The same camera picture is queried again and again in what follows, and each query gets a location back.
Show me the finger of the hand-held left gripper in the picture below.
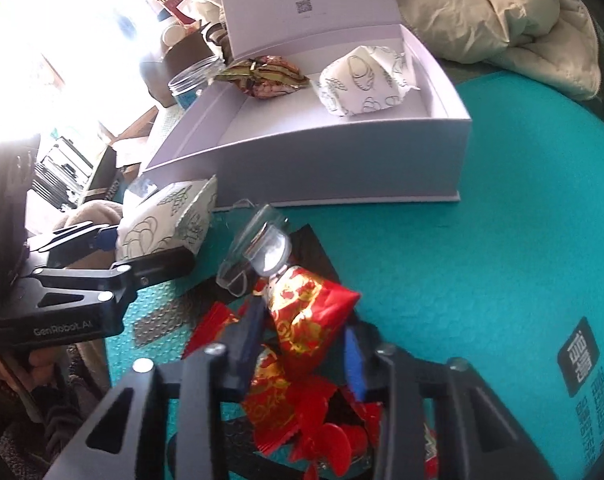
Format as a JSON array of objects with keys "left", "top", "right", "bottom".
[
  {"left": 32, "top": 248, "right": 196, "bottom": 307},
  {"left": 27, "top": 222, "right": 119, "bottom": 267}
]

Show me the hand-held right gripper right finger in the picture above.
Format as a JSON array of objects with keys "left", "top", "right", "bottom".
[{"left": 342, "top": 325, "right": 558, "bottom": 480}]

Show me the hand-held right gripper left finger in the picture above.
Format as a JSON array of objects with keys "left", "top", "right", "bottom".
[{"left": 29, "top": 292, "right": 270, "bottom": 480}]

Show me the white printed snack packet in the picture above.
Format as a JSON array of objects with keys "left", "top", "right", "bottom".
[
  {"left": 116, "top": 175, "right": 219, "bottom": 261},
  {"left": 318, "top": 45, "right": 422, "bottom": 118}
]

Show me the red gold snack packet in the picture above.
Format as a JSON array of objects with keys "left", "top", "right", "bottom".
[
  {"left": 184, "top": 301, "right": 308, "bottom": 456},
  {"left": 264, "top": 266, "right": 360, "bottom": 376}
]

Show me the small clear plastic cup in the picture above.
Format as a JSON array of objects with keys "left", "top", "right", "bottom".
[{"left": 216, "top": 203, "right": 294, "bottom": 296}]

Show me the red plastic flower toy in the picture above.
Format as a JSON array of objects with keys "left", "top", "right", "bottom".
[{"left": 289, "top": 375, "right": 385, "bottom": 480}]

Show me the white gift box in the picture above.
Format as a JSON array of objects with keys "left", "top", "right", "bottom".
[{"left": 141, "top": 0, "right": 473, "bottom": 209}]

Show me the green brown candy packet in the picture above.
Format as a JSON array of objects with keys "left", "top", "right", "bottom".
[{"left": 214, "top": 55, "right": 310, "bottom": 98}]

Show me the person's left hand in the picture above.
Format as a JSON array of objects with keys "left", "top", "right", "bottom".
[{"left": 0, "top": 342, "right": 68, "bottom": 386}]

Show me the beige fleece cloth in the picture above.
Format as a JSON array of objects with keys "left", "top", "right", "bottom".
[{"left": 57, "top": 199, "right": 125, "bottom": 241}]

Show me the small open cardboard box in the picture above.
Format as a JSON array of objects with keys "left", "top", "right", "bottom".
[{"left": 84, "top": 145, "right": 143, "bottom": 201}]

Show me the black ribbed device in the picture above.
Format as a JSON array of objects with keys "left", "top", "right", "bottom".
[{"left": 32, "top": 140, "right": 95, "bottom": 206}]

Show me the teal bubble mailer bag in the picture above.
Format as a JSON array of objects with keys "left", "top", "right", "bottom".
[{"left": 104, "top": 67, "right": 604, "bottom": 480}]

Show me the clear plastic jar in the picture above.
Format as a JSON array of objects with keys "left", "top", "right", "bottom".
[{"left": 168, "top": 55, "right": 227, "bottom": 111}]

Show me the beige quilted jacket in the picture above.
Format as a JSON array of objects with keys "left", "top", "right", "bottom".
[{"left": 147, "top": 0, "right": 603, "bottom": 103}]

